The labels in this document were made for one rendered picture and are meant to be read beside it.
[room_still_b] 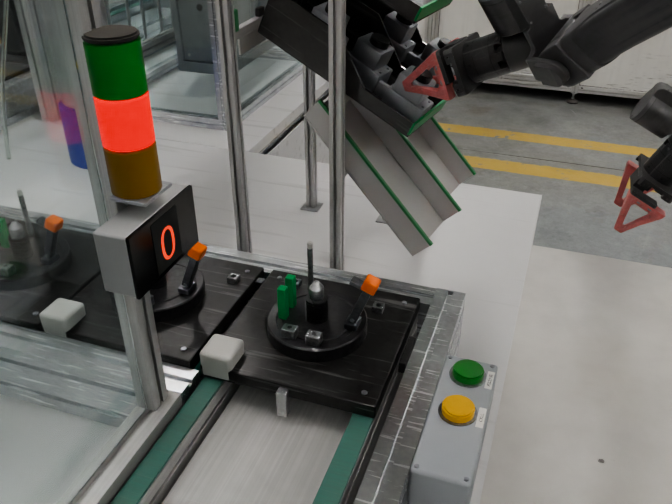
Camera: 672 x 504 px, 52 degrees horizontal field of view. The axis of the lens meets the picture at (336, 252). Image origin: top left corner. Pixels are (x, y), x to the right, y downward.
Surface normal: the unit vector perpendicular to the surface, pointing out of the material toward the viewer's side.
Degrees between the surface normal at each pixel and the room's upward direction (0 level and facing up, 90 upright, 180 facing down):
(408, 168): 90
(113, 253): 90
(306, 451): 0
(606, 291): 0
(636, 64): 90
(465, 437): 0
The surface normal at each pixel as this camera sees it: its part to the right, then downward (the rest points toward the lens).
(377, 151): 0.62, -0.42
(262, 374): 0.00, -0.85
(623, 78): -0.33, 0.50
